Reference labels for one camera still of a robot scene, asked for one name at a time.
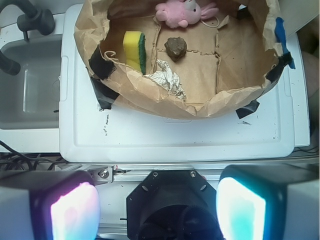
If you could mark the pink plush bunny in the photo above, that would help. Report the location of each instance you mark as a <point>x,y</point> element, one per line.
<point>182,13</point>

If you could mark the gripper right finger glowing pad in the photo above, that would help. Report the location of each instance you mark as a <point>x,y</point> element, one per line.
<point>269,202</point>

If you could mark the brown rock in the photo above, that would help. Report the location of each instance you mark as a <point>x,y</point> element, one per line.
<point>176,48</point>

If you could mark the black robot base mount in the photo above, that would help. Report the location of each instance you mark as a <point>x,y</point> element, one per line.
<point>173,205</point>

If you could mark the aluminium frame rail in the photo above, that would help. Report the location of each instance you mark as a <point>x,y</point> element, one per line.
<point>105,174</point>

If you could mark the yellow green sponge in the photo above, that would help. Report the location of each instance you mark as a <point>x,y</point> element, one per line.
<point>135,51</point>

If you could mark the brown paper bag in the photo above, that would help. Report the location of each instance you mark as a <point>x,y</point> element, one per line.
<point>232,58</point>

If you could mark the black tape right patch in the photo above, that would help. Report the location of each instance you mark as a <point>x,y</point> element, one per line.
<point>248,109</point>

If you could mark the blue tape strip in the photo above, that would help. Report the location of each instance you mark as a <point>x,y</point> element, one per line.
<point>280,35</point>

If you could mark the dark grey faucet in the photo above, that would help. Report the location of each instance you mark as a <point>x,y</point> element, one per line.
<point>33,18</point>

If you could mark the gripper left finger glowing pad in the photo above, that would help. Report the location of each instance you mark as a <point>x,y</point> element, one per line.
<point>48,205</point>

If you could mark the crumpled white paper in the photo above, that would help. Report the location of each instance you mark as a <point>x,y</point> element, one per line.
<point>168,79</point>

